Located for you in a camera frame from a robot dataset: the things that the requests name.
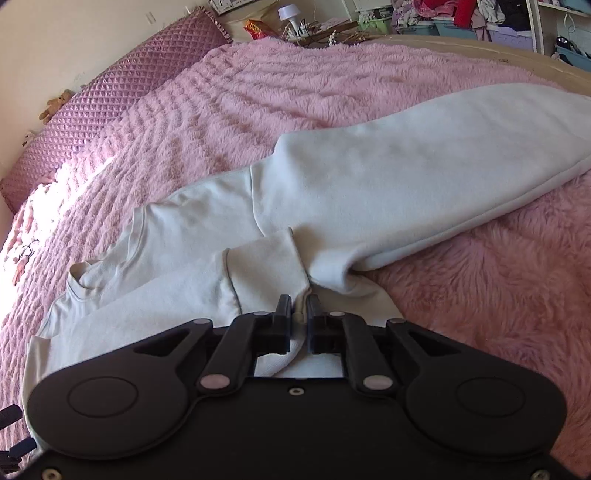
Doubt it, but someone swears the white table lamp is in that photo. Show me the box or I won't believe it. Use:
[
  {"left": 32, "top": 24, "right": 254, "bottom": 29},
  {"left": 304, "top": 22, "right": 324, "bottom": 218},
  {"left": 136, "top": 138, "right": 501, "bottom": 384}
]
[{"left": 277, "top": 4, "right": 301, "bottom": 36}]

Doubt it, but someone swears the red snack bag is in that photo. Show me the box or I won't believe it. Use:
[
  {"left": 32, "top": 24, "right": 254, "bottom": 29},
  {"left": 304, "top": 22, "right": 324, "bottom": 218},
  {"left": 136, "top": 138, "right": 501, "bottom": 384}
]
[{"left": 242, "top": 19, "right": 277, "bottom": 40}]

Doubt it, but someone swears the pile of clothes on shelf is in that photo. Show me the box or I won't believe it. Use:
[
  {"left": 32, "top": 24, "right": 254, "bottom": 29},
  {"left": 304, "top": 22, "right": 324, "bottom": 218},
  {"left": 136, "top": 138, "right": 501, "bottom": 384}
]
[{"left": 391, "top": 0, "right": 532, "bottom": 48}]

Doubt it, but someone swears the white sweatshirt with print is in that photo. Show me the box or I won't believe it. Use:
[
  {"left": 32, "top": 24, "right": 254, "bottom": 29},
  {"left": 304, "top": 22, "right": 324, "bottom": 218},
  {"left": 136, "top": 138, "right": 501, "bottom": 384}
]
[{"left": 21, "top": 84, "right": 590, "bottom": 395}]

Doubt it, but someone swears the brown teddy bear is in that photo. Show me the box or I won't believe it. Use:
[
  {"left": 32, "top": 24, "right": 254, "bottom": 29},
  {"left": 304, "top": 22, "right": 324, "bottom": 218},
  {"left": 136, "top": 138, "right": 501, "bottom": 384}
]
[{"left": 39, "top": 89, "right": 75, "bottom": 125}]

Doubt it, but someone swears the purple quilted headboard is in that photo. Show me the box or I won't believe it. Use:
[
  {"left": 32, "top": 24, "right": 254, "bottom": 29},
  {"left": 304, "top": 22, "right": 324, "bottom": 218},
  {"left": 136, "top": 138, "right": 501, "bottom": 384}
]
[{"left": 1, "top": 6, "right": 231, "bottom": 213}]

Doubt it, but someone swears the pink fluffy bed blanket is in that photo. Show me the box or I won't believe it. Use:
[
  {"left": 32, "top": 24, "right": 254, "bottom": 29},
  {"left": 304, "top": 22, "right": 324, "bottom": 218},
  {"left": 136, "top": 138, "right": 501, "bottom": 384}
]
[{"left": 1, "top": 38, "right": 590, "bottom": 475}]

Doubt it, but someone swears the cream bedside table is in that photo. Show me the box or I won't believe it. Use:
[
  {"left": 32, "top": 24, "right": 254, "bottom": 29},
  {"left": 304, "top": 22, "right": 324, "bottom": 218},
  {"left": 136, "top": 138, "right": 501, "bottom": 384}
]
[{"left": 216, "top": 0, "right": 297, "bottom": 44}]

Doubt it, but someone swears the black hair accessory on bed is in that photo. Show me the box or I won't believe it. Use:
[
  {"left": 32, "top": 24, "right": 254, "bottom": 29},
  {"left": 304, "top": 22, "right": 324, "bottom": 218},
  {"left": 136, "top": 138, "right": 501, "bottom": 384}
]
[{"left": 12, "top": 239, "right": 39, "bottom": 286}]

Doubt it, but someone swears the white open wardrobe shelf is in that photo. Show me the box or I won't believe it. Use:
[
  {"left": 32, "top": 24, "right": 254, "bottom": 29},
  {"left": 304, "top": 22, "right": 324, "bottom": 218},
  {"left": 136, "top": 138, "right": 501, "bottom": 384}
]
[{"left": 526, "top": 0, "right": 590, "bottom": 72}]

